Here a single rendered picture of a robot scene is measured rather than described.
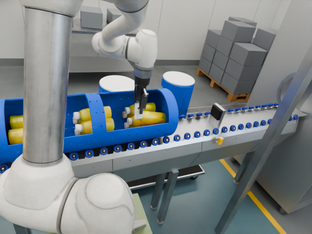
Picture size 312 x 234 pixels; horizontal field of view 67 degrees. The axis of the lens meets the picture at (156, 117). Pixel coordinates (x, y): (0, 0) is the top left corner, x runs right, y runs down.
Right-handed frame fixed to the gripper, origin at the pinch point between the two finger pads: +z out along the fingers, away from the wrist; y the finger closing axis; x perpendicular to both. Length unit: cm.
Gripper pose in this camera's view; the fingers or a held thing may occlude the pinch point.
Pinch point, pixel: (138, 111)
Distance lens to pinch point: 124.3
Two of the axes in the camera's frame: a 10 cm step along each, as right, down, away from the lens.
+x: -9.0, 1.3, -4.2
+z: -1.4, 8.2, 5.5
